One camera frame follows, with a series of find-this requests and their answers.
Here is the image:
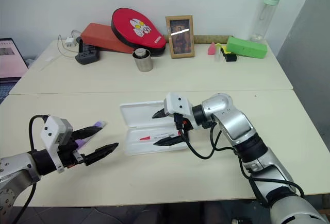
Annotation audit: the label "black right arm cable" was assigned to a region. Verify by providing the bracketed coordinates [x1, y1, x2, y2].
[176, 120, 305, 207]

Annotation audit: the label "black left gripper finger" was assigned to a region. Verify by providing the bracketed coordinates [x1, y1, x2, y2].
[84, 142, 120, 167]
[72, 126, 103, 141]

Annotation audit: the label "red paddle case cartoon print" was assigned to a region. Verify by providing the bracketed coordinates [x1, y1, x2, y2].
[110, 7, 168, 57]

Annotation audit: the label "thin white cable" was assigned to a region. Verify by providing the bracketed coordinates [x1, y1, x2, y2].
[57, 29, 84, 59]

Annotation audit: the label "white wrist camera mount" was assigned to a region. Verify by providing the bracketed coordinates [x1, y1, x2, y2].
[163, 92, 194, 127]
[40, 116, 74, 174]

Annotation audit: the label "green foam block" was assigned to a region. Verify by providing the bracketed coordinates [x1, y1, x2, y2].
[226, 36, 269, 60]

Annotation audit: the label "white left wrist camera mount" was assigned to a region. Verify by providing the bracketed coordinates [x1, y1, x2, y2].
[40, 116, 74, 174]

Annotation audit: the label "dark grey power strip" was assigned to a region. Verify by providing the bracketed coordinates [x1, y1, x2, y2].
[75, 38, 101, 65]

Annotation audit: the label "yellow small object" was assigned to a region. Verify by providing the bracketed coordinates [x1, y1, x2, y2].
[216, 43, 232, 55]

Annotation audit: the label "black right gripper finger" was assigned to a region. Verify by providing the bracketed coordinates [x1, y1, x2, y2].
[153, 135, 185, 147]
[152, 108, 169, 120]

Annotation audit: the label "clear bottle green lid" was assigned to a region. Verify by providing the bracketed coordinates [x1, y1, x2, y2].
[249, 0, 283, 43]

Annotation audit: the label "red rectangular box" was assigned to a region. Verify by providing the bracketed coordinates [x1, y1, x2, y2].
[80, 22, 136, 55]

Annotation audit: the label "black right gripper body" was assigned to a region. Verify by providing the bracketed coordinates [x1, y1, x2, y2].
[173, 113, 194, 143]

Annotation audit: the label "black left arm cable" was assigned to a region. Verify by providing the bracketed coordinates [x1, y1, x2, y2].
[11, 115, 50, 224]

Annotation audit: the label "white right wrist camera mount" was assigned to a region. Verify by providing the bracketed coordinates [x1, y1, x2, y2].
[163, 92, 194, 127]

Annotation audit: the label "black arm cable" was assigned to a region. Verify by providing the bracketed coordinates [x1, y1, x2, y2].
[176, 120, 305, 207]
[11, 115, 50, 224]

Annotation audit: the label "purple marker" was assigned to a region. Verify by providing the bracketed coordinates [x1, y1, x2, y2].
[74, 120, 107, 149]

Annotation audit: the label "white plastic pencil case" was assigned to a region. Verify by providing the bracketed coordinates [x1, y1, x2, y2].
[119, 100, 190, 157]

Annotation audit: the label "stainless steel cup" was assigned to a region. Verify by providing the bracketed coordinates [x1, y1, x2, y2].
[132, 48, 154, 73]

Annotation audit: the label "wooden photo frame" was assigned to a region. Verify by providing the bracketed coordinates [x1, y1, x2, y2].
[165, 15, 195, 60]

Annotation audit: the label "red capped white marker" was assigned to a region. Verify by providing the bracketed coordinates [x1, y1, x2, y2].
[139, 132, 181, 143]

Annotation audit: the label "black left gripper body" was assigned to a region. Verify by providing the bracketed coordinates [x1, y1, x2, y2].
[58, 139, 88, 169]

